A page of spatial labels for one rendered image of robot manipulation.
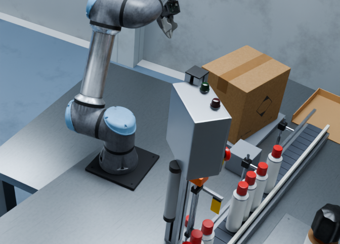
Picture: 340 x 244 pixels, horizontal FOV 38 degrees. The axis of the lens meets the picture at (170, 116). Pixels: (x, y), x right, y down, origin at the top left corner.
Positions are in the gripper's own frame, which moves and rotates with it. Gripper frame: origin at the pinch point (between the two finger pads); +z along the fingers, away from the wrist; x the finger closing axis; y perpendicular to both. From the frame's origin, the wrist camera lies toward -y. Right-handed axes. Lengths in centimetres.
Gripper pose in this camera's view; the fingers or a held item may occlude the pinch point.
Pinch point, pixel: (168, 35)
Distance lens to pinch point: 224.7
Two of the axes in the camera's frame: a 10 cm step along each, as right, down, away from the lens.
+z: 2.2, 9.7, 0.9
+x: 7.4, -2.2, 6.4
